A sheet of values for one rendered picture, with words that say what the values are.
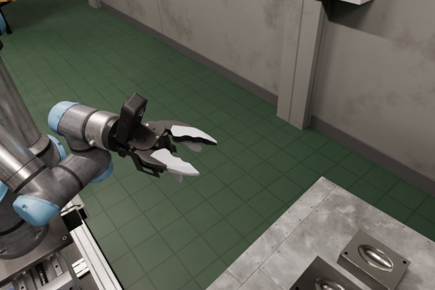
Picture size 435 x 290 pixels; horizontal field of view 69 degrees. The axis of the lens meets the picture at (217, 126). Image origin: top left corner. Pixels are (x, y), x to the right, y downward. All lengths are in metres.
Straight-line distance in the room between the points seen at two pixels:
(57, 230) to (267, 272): 0.67
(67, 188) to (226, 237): 1.56
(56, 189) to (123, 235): 1.61
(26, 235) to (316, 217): 0.96
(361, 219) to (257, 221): 1.02
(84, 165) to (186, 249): 1.49
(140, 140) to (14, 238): 0.55
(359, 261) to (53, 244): 0.92
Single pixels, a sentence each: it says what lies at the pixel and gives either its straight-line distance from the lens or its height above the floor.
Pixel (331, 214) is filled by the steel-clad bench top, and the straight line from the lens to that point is 1.33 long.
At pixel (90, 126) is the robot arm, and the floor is 1.46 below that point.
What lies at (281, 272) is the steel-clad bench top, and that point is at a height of 0.80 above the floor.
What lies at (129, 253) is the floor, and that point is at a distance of 2.21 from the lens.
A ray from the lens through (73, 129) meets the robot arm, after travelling 0.70.
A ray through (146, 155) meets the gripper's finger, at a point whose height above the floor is 1.46.
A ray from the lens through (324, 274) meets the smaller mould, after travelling 1.11.
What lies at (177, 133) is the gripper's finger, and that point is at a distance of 0.59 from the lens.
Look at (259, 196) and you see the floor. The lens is 2.37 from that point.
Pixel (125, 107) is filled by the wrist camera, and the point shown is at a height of 1.54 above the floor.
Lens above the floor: 1.84
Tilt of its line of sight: 39 degrees down
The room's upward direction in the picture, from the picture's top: 3 degrees counter-clockwise
